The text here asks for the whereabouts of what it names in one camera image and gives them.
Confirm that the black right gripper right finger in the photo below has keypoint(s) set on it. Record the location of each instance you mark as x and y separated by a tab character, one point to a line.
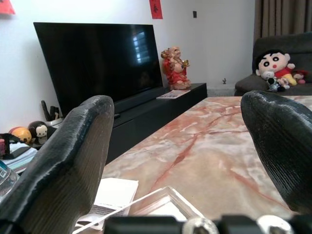
280	146

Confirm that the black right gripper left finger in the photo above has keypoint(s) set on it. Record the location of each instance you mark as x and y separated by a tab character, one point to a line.
61	156

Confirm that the brown white monkey figurine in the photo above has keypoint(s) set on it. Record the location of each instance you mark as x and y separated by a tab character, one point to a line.
39	131

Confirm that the stack of papers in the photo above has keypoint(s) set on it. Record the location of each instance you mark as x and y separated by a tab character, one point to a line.
18	156

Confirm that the orange round figurine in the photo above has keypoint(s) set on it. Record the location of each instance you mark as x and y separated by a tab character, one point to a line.
22	135

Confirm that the black desk organiser stand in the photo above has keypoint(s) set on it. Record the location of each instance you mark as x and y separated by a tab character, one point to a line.
6	143

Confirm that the clear plastic water bottle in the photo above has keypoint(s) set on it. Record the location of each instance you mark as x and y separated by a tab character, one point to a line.
6	178

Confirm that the small black white plush toy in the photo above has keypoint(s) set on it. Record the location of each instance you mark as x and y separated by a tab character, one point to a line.
273	84

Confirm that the white folded paper sheet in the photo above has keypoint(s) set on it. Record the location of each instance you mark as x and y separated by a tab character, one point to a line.
117	195

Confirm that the small pink plush toy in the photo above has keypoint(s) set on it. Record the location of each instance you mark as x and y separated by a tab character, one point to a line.
300	76

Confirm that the cartoon boy plush doll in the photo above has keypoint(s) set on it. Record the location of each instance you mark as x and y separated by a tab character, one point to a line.
275	64

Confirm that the dark grey sofa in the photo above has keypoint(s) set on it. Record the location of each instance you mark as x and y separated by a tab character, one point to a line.
275	61

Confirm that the black flat screen television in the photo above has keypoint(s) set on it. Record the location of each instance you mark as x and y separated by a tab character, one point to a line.
102	65

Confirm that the black low tv cabinet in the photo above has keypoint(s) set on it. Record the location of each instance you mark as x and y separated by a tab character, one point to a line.
156	114

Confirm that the clear acrylic tray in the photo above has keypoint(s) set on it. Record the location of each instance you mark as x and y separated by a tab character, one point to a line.
168	204

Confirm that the white printed leaflet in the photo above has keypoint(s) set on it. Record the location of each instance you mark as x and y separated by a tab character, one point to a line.
172	94

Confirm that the red laughing buddha statue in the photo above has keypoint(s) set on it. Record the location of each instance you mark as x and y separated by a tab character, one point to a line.
176	70

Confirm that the brown curtain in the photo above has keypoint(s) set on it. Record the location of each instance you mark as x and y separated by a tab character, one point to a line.
282	17

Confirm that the dark wall switch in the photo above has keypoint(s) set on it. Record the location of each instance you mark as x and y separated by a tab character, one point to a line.
194	14

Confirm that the red paper wall decoration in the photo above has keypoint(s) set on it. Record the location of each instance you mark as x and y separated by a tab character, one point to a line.
6	6

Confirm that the red paper wall banner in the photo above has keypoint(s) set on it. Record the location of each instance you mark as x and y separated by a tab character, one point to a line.
156	8

